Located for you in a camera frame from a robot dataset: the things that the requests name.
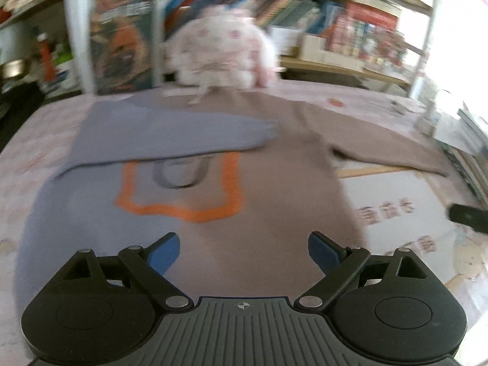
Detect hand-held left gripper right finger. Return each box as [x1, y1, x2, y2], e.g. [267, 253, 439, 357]
[295, 231, 429, 309]

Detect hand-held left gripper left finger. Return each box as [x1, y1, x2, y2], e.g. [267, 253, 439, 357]
[61, 232, 191, 310]

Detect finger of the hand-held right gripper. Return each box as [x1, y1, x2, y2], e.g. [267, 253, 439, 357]
[448, 204, 488, 233]

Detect purple and brown sweater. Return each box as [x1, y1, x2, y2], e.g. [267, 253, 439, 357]
[13, 91, 454, 302]

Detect stack of green books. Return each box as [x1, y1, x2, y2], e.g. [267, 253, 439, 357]
[442, 109, 488, 203]

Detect white flat tray box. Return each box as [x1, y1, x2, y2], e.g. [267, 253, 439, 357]
[324, 50, 364, 72]

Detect white pen holder box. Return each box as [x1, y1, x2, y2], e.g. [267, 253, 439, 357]
[301, 34, 328, 62]

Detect white cup with green lid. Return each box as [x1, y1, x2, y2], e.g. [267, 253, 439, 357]
[52, 51, 78, 89]

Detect large illustrated boxed book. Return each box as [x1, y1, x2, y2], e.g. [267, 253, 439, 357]
[89, 0, 163, 96]

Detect white pink plush bunny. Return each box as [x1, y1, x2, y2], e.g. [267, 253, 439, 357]
[164, 5, 283, 98]

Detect small white storage boxes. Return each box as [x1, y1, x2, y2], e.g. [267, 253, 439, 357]
[271, 26, 304, 56]

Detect row of red books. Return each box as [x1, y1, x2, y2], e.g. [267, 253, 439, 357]
[330, 2, 401, 59]

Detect white shelf unit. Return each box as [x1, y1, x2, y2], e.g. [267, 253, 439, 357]
[0, 0, 443, 100]

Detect orange bottle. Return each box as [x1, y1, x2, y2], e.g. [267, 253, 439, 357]
[35, 32, 55, 83]

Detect metal bowl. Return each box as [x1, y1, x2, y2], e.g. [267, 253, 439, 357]
[0, 60, 27, 81]

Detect row of shelf books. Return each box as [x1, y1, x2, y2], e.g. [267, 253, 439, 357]
[164, 0, 344, 35]

